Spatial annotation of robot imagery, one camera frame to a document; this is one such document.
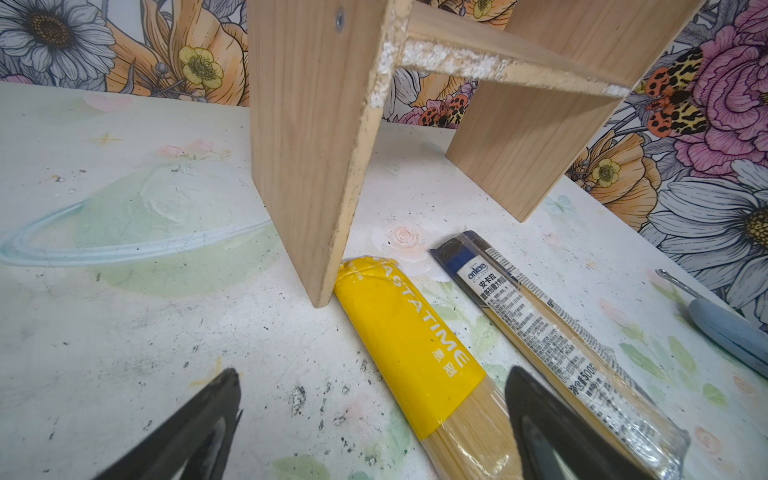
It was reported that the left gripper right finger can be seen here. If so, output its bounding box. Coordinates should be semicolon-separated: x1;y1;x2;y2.
505;366;651;479

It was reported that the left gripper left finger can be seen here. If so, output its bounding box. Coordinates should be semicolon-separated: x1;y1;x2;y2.
97;368;241;479

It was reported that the wooden two-tier shelf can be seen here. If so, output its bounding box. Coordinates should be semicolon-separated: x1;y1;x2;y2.
247;1;700;308

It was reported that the clear spaghetti bag blue end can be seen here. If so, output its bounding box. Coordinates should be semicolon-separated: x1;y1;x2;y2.
430;230;690;479

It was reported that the yellow Pastatime spaghetti bag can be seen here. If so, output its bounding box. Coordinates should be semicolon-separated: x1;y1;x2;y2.
334;257;523;479

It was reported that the grey handled tool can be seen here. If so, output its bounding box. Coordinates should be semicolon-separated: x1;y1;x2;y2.
655;269;767;378

